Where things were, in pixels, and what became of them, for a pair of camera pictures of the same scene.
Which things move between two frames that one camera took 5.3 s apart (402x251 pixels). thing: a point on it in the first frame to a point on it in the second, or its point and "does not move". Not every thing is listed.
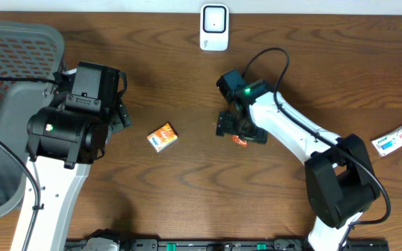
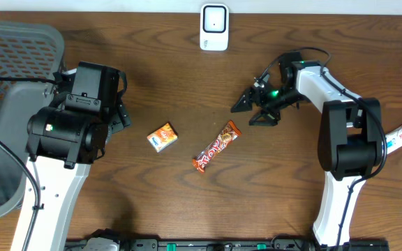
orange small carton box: x=163 y=137 does not move
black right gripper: x=225 y=125 to x=257 y=92
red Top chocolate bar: x=236 y=138 to x=229 y=134
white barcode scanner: x=214 y=27 does not move
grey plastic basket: x=12 y=49 does not move
